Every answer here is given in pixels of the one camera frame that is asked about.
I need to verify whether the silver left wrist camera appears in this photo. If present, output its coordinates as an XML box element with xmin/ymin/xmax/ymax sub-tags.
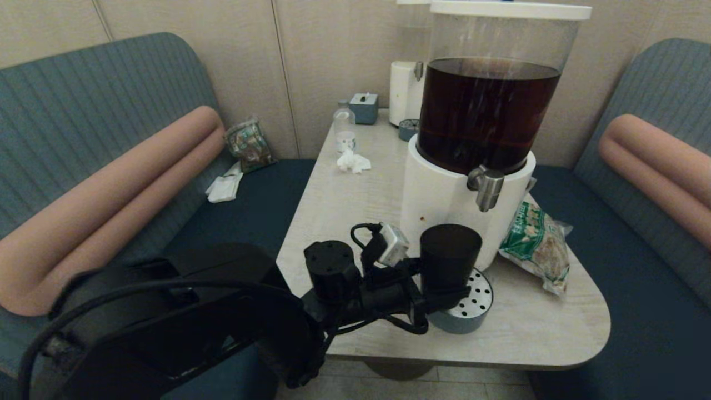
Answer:
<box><xmin>378</xmin><ymin>223</ymin><xmax>410</xmax><ymax>267</ymax></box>

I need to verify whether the blue-grey tissue box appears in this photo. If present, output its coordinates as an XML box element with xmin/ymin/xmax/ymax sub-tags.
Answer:
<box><xmin>349</xmin><ymin>92</ymin><xmax>379</xmax><ymax>125</ymax></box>

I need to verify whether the large dark tea dispenser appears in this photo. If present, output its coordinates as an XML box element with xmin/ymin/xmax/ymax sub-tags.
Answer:
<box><xmin>398</xmin><ymin>1</ymin><xmax>593</xmax><ymax>273</ymax></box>

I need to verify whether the white folded napkin pack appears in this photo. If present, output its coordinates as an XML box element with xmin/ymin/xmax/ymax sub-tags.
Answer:
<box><xmin>205</xmin><ymin>161</ymin><xmax>244</xmax><ymax>203</ymax></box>

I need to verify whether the blue-grey upholstered booth bench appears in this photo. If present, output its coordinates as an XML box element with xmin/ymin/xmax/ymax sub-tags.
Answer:
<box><xmin>525</xmin><ymin>38</ymin><xmax>711</xmax><ymax>400</ymax></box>
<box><xmin>0</xmin><ymin>32</ymin><xmax>317</xmax><ymax>400</ymax></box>

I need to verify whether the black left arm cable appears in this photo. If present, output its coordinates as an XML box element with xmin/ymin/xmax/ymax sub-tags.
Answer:
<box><xmin>19</xmin><ymin>222</ymin><xmax>429</xmax><ymax>400</ymax></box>

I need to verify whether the transparent snack bag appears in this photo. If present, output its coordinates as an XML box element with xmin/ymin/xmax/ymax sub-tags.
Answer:
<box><xmin>223</xmin><ymin>118</ymin><xmax>277</xmax><ymax>173</ymax></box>

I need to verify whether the clear plastic bottle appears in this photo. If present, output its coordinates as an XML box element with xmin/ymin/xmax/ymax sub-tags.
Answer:
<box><xmin>333</xmin><ymin>101</ymin><xmax>357</xmax><ymax>153</ymax></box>

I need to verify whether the clear empty beverage dispenser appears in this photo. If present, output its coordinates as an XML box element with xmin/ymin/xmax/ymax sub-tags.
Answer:
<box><xmin>388</xmin><ymin>0</ymin><xmax>442</xmax><ymax>127</ymax></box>

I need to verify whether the dark round table pedestal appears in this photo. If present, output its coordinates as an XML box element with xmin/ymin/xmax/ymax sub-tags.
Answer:
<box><xmin>364</xmin><ymin>360</ymin><xmax>437</xmax><ymax>381</ymax></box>

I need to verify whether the black plastic cup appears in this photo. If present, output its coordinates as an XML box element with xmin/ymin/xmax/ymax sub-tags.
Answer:
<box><xmin>419</xmin><ymin>224</ymin><xmax>483</xmax><ymax>294</ymax></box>

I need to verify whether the pink bolster back cushion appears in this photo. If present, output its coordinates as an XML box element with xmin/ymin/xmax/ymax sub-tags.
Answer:
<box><xmin>598</xmin><ymin>114</ymin><xmax>711</xmax><ymax>252</ymax></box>
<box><xmin>0</xmin><ymin>106</ymin><xmax>226</xmax><ymax>317</ymax></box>

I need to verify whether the green printed snack bag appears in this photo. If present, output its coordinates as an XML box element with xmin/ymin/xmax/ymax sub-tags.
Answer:
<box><xmin>498</xmin><ymin>192</ymin><xmax>573</xmax><ymax>296</ymax></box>

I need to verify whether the large round perforated drip tray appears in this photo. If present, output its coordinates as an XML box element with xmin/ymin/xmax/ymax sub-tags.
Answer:
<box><xmin>427</xmin><ymin>268</ymin><xmax>494</xmax><ymax>334</ymax></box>

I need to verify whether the crumpled white tissue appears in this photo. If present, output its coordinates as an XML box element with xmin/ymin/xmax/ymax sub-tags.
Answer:
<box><xmin>336</xmin><ymin>149</ymin><xmax>372</xmax><ymax>174</ymax></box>

